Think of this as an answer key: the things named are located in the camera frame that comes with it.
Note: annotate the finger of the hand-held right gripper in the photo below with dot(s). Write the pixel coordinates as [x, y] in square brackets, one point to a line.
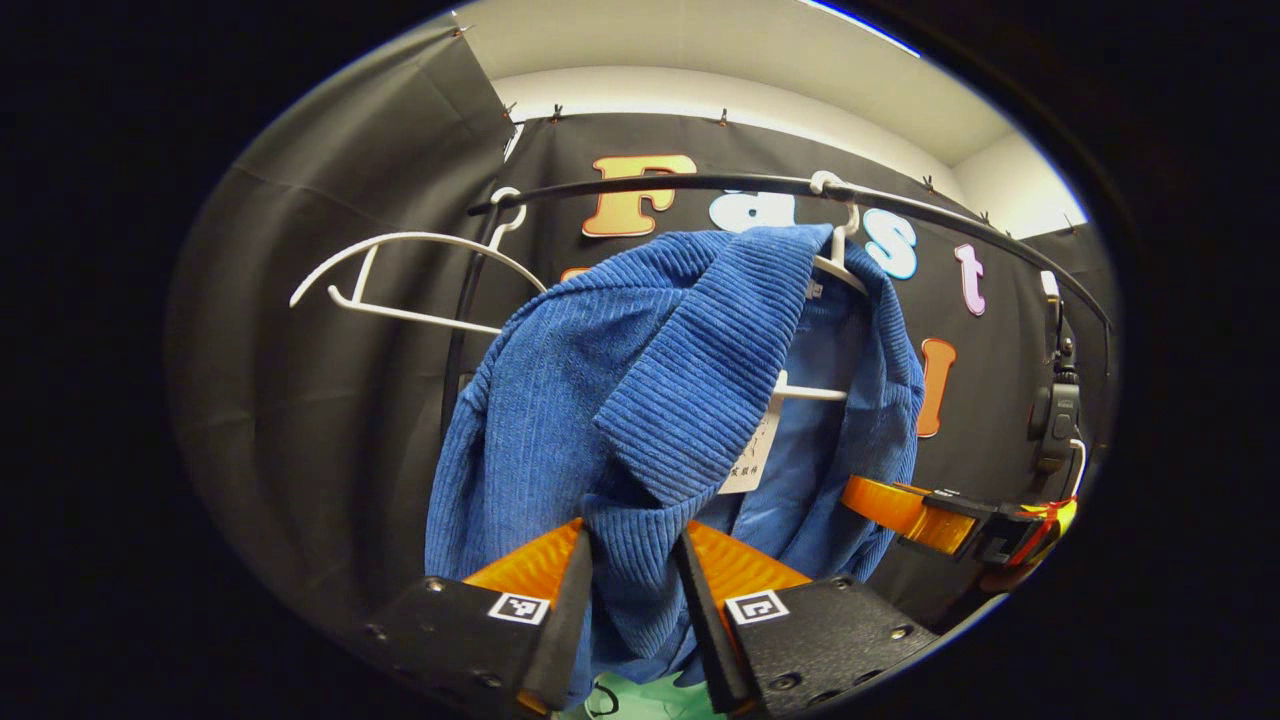
[900, 510]

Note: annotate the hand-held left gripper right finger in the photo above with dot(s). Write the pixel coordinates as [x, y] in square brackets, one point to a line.
[705, 640]

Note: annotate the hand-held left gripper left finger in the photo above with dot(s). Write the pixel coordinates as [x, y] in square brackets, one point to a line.
[565, 630]

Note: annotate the green laundry hamper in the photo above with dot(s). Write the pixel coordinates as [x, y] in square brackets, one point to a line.
[650, 700]

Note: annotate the white plastic clothes hanger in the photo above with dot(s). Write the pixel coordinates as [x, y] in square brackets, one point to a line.
[815, 392]
[400, 237]

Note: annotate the black clothes rack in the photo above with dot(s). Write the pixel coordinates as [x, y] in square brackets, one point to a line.
[700, 181]

